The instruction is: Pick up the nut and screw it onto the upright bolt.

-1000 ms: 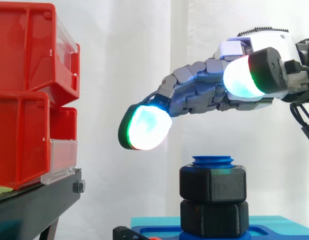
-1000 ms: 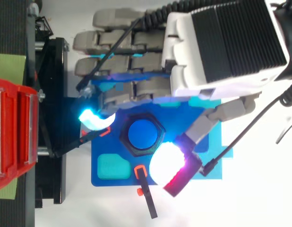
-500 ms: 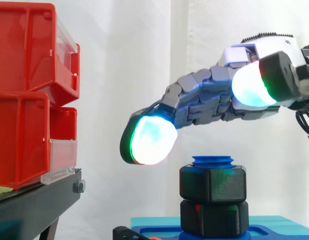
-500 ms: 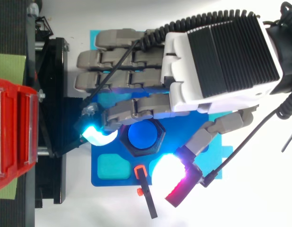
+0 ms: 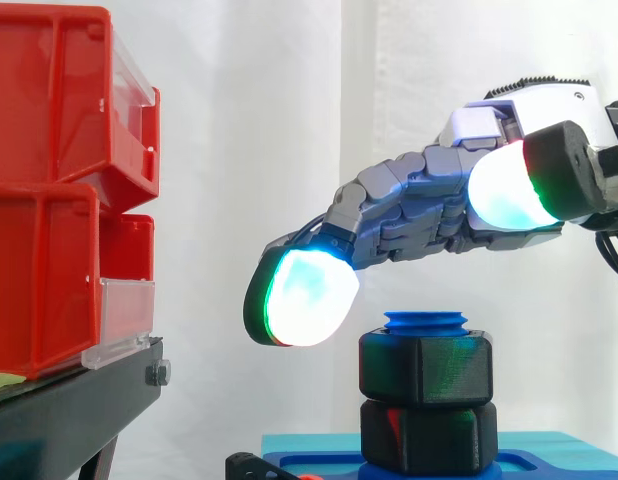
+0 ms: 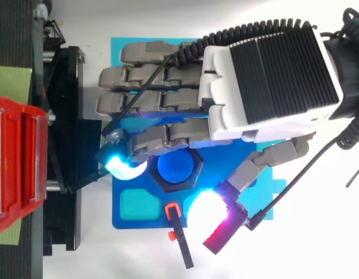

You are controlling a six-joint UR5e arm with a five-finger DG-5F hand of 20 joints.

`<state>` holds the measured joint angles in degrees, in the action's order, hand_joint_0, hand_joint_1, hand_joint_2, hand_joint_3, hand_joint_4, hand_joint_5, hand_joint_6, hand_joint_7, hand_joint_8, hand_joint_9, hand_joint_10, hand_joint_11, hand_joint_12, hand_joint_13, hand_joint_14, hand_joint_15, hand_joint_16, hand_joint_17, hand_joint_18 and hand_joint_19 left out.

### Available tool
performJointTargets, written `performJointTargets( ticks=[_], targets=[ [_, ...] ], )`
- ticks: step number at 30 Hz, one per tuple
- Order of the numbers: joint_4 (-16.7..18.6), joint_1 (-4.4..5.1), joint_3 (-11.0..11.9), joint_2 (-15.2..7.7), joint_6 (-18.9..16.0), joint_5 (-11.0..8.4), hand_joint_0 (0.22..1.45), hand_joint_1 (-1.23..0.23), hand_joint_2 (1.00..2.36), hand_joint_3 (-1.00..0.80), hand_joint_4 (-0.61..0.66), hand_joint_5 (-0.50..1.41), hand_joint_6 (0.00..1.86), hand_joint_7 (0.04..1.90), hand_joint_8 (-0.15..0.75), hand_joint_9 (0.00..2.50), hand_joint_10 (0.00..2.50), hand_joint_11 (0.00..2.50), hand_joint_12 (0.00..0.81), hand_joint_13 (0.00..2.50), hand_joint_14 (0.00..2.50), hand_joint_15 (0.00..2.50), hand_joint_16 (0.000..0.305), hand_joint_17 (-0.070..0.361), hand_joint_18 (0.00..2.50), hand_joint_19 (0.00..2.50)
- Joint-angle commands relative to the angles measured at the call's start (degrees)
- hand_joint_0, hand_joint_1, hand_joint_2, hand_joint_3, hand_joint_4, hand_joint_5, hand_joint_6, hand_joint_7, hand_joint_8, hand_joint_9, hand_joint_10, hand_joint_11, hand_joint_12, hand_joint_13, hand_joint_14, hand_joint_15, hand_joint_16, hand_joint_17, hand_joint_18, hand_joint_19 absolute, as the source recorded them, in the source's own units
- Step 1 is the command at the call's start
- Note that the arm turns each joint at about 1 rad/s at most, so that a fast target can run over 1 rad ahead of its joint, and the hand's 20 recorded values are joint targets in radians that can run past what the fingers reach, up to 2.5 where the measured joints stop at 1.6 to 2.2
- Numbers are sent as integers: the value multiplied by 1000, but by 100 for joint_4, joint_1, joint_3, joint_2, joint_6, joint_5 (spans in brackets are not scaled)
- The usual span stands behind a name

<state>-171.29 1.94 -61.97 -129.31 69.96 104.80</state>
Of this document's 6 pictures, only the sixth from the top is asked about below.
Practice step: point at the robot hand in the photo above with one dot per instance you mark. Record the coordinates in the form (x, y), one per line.
(284, 75)

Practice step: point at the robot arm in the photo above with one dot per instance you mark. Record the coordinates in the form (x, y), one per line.
(351, 72)

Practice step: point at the large black nut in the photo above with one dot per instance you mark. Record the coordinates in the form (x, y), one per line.
(200, 168)

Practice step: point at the blue bolt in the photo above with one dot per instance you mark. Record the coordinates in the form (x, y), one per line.
(175, 167)

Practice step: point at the black-and-orange clip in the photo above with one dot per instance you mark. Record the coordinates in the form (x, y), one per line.
(182, 241)

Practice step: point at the blue plate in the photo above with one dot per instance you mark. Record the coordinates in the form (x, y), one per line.
(139, 223)

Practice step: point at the black stand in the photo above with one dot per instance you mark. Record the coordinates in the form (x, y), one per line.
(63, 116)

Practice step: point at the red bin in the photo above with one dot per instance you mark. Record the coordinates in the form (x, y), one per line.
(19, 162)

